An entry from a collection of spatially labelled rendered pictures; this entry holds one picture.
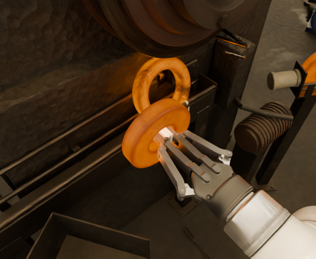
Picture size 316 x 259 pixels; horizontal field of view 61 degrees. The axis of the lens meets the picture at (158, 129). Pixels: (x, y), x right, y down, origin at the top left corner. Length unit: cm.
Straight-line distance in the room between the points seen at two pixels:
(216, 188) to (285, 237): 12
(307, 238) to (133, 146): 29
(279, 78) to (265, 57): 143
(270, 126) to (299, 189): 61
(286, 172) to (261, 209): 120
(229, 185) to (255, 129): 59
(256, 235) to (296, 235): 5
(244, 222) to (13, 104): 47
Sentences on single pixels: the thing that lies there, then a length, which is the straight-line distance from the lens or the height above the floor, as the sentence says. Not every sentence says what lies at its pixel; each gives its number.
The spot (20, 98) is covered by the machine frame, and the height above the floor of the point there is 87.
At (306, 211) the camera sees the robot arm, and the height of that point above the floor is 77.
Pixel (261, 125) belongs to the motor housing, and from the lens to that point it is 102.
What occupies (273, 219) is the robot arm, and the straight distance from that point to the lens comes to 42.
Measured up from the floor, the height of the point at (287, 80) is 68.
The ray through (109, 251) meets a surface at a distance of 66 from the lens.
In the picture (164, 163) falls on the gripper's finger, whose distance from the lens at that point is 47.
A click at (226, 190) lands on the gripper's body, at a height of 87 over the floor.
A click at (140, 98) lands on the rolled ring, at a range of 69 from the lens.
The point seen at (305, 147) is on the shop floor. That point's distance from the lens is 178.
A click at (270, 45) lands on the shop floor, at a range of 258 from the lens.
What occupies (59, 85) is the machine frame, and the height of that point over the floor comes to 87.
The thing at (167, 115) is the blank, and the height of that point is 89.
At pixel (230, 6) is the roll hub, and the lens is 56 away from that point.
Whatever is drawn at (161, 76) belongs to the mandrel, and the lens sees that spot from 81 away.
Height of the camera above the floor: 123
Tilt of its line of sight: 48 degrees down
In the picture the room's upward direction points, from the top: straight up
